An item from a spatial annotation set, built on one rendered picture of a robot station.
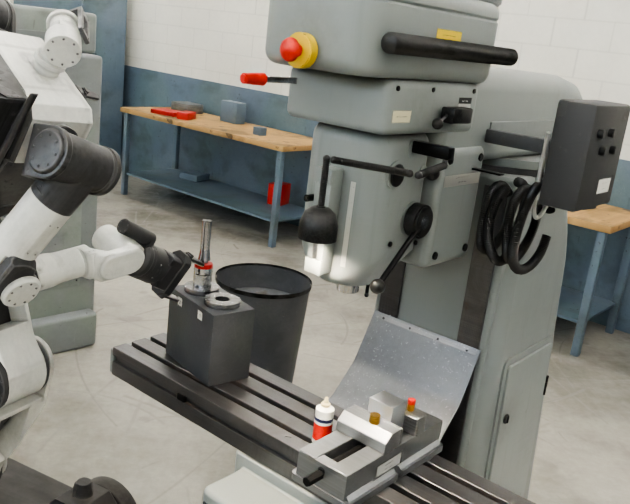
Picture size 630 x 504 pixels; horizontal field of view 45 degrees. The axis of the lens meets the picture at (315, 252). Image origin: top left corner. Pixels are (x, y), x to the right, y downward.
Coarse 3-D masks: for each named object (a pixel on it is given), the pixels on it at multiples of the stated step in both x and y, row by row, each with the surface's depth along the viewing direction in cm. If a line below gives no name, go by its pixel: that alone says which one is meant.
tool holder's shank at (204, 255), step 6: (204, 222) 186; (210, 222) 187; (204, 228) 187; (210, 228) 187; (204, 234) 187; (210, 234) 188; (204, 240) 188; (204, 246) 188; (204, 252) 188; (198, 258) 189; (204, 258) 189
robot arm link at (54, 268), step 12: (60, 252) 156; (72, 252) 157; (36, 264) 151; (48, 264) 153; (60, 264) 154; (72, 264) 156; (84, 264) 158; (36, 276) 151; (48, 276) 152; (60, 276) 155; (72, 276) 157
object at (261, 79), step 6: (240, 78) 134; (246, 78) 133; (252, 78) 134; (258, 78) 135; (264, 78) 136; (270, 78) 138; (276, 78) 140; (282, 78) 141; (288, 78) 142; (294, 78) 143; (252, 84) 135; (258, 84) 136; (264, 84) 137
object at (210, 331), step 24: (192, 288) 189; (216, 288) 191; (168, 312) 195; (192, 312) 185; (216, 312) 179; (240, 312) 182; (168, 336) 196; (192, 336) 186; (216, 336) 179; (240, 336) 184; (192, 360) 187; (216, 360) 182; (240, 360) 186; (216, 384) 184
